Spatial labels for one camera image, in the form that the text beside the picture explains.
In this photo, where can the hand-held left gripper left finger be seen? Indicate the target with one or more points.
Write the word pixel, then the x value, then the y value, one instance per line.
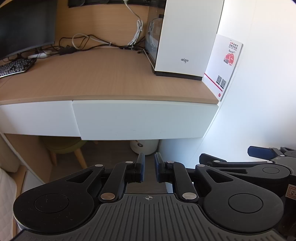
pixel 142 168

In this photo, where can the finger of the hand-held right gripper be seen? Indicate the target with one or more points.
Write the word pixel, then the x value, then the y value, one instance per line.
pixel 211 158
pixel 259 152

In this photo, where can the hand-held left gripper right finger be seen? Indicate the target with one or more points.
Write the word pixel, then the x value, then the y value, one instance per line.
pixel 157 169

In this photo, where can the white trash bin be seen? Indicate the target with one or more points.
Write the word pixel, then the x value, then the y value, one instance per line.
pixel 144 146

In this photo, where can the white desk drawer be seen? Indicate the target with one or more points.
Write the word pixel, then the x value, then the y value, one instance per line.
pixel 143 120
pixel 34 118

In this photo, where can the green stool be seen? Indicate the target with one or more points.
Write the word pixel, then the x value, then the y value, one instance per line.
pixel 64 144

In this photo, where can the white red printed card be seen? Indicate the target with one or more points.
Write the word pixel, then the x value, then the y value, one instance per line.
pixel 222 67

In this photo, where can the white computer case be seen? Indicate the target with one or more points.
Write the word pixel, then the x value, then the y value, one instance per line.
pixel 185 34

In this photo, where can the black power adapter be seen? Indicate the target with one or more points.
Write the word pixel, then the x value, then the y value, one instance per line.
pixel 67 51

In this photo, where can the white power adapter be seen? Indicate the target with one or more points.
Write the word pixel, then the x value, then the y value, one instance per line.
pixel 40 55

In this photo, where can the black keyboard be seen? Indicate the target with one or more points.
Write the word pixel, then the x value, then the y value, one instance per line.
pixel 16 66

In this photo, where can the black computer monitor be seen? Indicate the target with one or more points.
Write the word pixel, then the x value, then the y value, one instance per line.
pixel 23 25

